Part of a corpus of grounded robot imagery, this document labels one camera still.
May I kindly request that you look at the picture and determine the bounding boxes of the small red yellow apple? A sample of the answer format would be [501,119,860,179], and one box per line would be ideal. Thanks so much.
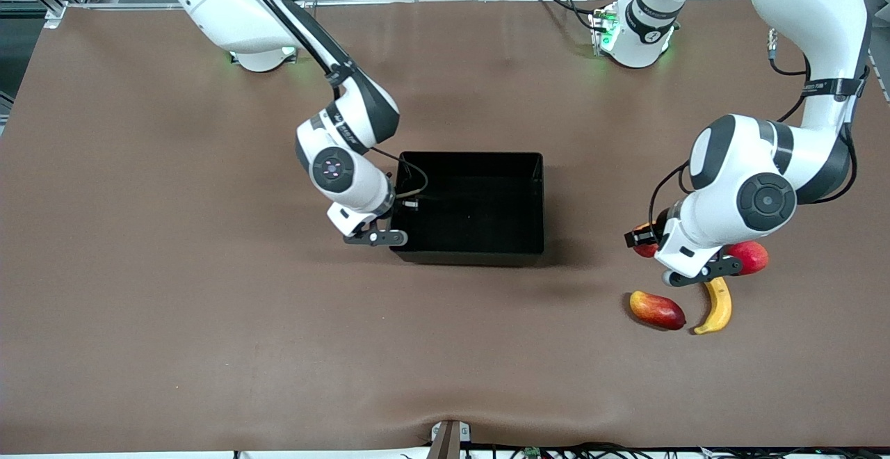
[631,223,660,259]

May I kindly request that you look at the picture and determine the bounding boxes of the yellow banana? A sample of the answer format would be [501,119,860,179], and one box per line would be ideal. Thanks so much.
[693,276,733,336]

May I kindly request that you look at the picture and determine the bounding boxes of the black plastic box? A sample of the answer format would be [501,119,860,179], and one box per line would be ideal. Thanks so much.
[389,151,545,267]

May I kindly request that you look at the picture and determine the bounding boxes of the red yellow mango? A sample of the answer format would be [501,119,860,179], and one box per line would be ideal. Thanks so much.
[629,290,687,332]

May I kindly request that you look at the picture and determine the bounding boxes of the brown table mat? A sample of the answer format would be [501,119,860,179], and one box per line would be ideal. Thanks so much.
[0,0,890,454]

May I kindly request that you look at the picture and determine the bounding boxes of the silver table edge strip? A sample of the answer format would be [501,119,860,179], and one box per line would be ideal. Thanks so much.
[43,0,759,12]

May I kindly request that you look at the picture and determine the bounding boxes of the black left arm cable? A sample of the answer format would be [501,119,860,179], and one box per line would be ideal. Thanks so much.
[649,28,859,239]

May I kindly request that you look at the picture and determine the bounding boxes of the tangled black cables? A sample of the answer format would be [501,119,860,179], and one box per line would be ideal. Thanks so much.
[400,442,890,459]

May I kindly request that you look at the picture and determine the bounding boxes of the brown post with metal bracket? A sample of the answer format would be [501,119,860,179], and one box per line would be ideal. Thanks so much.
[428,419,474,459]

